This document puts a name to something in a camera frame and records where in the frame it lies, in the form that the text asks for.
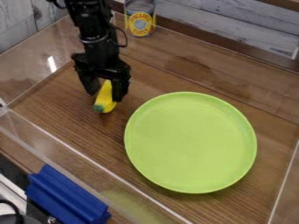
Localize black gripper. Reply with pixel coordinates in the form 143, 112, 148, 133
71, 38, 131, 102

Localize yellow toy banana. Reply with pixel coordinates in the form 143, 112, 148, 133
94, 80, 118, 113

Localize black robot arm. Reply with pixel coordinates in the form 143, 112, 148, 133
46, 0, 131, 102

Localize green round plate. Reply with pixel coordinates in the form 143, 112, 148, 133
124, 92, 258, 193

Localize yellow labelled tin can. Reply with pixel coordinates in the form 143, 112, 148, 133
124, 0, 156, 38

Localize blue plastic clamp block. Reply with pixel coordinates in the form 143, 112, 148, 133
26, 164, 111, 224

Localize clear acrylic enclosure wall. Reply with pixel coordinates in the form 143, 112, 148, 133
0, 99, 192, 224

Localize black cable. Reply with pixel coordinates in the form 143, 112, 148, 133
0, 199, 24, 224

